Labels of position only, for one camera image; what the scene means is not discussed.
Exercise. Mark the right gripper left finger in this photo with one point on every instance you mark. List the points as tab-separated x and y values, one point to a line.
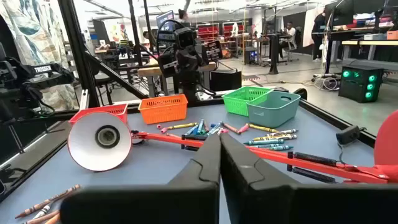
192	202

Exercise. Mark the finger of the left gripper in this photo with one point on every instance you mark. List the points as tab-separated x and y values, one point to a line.
168	65
213	51

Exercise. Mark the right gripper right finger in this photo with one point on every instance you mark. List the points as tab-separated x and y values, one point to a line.
264	202

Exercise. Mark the yellow crayon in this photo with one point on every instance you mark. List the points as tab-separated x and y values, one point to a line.
183	126
276	137
262	127

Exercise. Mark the red-brown crayon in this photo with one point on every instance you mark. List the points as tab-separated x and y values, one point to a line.
172	135

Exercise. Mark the white crayon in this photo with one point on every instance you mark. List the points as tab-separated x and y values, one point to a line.
284	132
43	211

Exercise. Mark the tan brown crayon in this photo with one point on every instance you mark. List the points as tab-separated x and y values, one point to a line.
231	128

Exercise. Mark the red-orange crayon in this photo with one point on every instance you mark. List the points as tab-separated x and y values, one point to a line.
54	220

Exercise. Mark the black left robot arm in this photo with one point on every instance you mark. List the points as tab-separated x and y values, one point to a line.
188	87

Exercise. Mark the wooden-top bench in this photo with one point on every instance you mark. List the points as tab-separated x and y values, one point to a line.
149	72

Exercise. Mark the red shelf unit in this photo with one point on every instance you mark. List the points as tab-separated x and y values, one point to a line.
231	29
208	31

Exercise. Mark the black computer case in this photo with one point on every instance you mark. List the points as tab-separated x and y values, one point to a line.
225	81

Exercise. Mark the person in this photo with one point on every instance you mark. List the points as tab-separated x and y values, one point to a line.
145	35
290	32
318	34

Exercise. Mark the computer with blue light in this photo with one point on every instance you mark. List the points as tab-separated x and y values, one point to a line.
250	56

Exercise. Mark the orange mesh basket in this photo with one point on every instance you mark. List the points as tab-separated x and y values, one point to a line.
163	110

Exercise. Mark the computer monitor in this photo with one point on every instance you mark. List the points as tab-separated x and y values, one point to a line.
164	19

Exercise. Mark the black diagonal brace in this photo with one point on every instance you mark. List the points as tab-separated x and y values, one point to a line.
118	77

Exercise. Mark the green mesh basket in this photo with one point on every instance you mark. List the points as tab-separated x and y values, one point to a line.
239	99

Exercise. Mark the red mesh basket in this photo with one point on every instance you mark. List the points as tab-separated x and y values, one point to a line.
118	110

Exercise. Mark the green eraser cap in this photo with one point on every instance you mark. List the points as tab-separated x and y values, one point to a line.
202	132

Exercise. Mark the teal plastic bin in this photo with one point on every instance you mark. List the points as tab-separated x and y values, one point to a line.
273	109

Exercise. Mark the white hanging sheet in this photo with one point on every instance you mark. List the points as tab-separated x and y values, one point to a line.
309	25

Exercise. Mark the black webcam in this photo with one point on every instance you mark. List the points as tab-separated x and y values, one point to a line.
348	134

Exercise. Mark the black standing desk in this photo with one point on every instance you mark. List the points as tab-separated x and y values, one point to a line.
329	53

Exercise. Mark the red desk lamp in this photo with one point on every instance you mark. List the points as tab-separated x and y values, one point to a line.
84	146

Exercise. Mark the large black monitor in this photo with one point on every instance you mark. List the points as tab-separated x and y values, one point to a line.
342	12

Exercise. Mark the leaf-patterned curtain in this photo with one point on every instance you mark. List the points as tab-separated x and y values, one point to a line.
37	31

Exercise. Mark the computer tower green lights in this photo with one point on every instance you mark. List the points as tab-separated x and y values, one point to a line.
357	90

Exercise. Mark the yellow-top desk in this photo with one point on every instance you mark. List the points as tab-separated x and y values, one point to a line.
367	42

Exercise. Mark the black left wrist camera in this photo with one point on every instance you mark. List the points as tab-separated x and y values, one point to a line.
185	37

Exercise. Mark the black desk pedestal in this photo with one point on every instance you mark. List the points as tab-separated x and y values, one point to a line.
273	56

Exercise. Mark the black frame post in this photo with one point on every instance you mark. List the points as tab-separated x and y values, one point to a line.
77	53

